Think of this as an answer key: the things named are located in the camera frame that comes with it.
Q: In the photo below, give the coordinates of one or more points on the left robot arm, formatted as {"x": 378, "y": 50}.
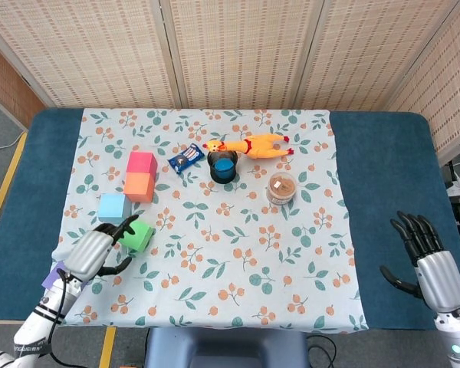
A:
{"x": 42, "y": 322}

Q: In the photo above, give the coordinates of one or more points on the clear round plastic container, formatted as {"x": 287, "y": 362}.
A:
{"x": 280, "y": 188}

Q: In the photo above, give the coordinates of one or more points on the orange foam cube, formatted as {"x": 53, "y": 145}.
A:
{"x": 140, "y": 187}

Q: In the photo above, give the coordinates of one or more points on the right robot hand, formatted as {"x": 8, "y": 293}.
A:
{"x": 431, "y": 264}

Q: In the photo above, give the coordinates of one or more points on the woven folding screen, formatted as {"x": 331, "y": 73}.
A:
{"x": 230, "y": 53}

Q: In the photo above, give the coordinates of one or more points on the light blue foam cube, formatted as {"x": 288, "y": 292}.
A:
{"x": 113, "y": 207}

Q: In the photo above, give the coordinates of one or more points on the black mesh pen cup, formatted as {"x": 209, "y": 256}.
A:
{"x": 223, "y": 168}

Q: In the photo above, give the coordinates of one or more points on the purple foam cube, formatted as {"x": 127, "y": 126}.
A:
{"x": 53, "y": 276}

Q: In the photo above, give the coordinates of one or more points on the yellow rubber chicken toy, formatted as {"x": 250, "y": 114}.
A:
{"x": 257, "y": 146}

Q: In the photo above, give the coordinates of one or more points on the pink foam cube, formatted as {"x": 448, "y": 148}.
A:
{"x": 141, "y": 163}

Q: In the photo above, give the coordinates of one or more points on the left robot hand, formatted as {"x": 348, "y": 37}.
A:
{"x": 90, "y": 253}

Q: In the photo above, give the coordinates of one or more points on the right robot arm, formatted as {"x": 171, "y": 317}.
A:
{"x": 458, "y": 339}

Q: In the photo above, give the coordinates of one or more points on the floral patterned tablecloth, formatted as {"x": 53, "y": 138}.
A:
{"x": 222, "y": 237}

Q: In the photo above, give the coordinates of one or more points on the blue Oreo cookie pack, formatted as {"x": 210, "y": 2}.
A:
{"x": 186, "y": 158}

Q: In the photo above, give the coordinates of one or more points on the green foam cube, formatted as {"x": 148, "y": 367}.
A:
{"x": 138, "y": 237}

